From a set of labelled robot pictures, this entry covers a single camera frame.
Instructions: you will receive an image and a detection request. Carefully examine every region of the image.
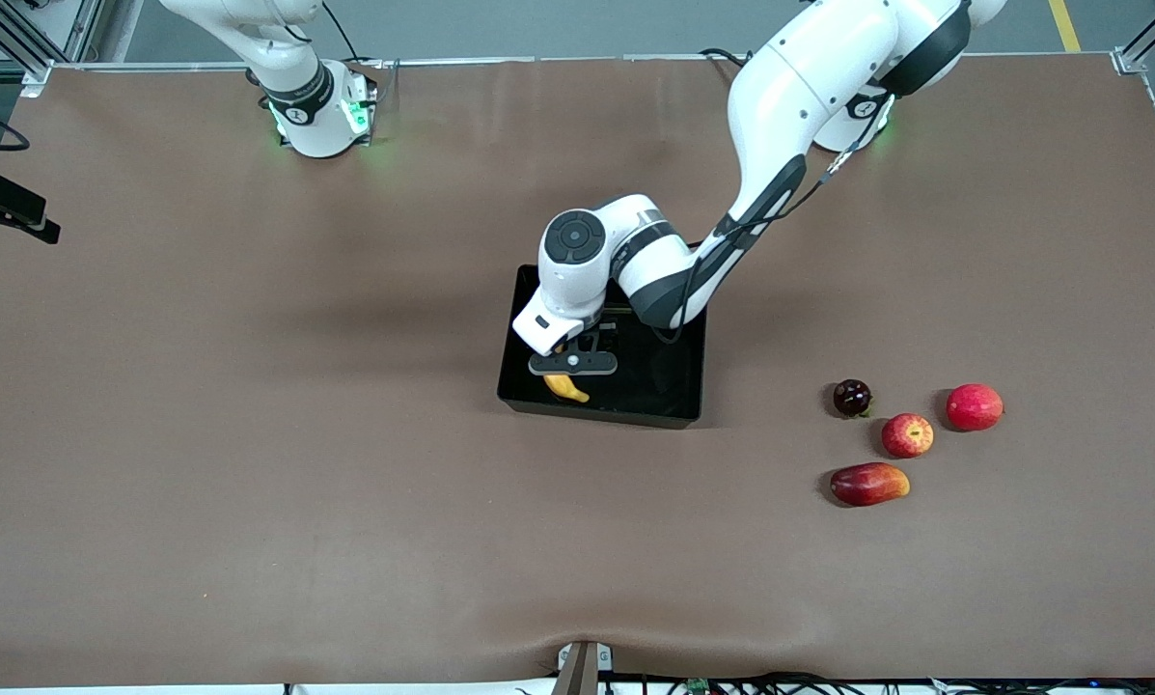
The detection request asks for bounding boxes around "yellow banana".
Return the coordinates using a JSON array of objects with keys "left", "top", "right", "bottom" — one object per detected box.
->
[{"left": 543, "top": 343, "right": 591, "bottom": 404}]

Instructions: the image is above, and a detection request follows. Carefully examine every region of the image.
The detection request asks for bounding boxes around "black plastic tray box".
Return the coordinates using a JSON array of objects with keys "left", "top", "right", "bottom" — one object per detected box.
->
[{"left": 497, "top": 264, "right": 708, "bottom": 431}]

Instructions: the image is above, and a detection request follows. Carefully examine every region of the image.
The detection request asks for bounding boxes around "small red yellow apple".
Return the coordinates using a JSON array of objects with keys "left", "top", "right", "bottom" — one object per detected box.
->
[{"left": 881, "top": 413, "right": 935, "bottom": 459}]

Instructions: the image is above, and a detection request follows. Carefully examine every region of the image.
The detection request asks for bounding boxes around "dark purple round fruit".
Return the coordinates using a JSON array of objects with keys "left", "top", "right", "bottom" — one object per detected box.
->
[{"left": 833, "top": 378, "right": 874, "bottom": 420}]

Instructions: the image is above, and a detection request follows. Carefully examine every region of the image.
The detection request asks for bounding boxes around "red yellow mango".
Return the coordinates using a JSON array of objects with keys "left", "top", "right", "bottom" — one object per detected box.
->
[{"left": 829, "top": 461, "right": 912, "bottom": 509}]

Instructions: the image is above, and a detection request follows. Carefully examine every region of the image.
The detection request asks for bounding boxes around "brown table mat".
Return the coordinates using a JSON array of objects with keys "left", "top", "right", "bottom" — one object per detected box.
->
[{"left": 0, "top": 53, "right": 1155, "bottom": 688}]

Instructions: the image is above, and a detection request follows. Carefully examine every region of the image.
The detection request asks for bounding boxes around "red round apple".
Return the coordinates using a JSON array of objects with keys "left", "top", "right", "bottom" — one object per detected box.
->
[{"left": 946, "top": 383, "right": 1005, "bottom": 432}]

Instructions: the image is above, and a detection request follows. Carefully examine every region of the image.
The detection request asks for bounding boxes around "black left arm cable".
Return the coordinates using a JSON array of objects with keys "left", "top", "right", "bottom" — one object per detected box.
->
[{"left": 674, "top": 92, "right": 892, "bottom": 344}]

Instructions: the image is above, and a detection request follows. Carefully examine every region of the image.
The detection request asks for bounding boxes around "front camera mount bracket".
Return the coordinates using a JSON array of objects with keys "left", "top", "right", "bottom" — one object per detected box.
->
[{"left": 553, "top": 640, "right": 615, "bottom": 695}]

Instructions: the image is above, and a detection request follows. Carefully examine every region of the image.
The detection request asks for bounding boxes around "black right base cable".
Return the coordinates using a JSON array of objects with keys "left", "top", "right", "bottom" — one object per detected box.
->
[{"left": 321, "top": 0, "right": 390, "bottom": 107}]

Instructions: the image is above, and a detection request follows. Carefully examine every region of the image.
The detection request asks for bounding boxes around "black cable bundle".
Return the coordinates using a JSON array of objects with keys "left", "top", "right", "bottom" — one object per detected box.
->
[{"left": 514, "top": 671, "right": 1155, "bottom": 695}]

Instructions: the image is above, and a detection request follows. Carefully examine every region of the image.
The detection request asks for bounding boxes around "aluminium frame extrusion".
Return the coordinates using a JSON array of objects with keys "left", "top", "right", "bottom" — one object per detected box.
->
[
  {"left": 1113, "top": 0, "right": 1155, "bottom": 76},
  {"left": 0, "top": 0, "right": 105, "bottom": 97}
]

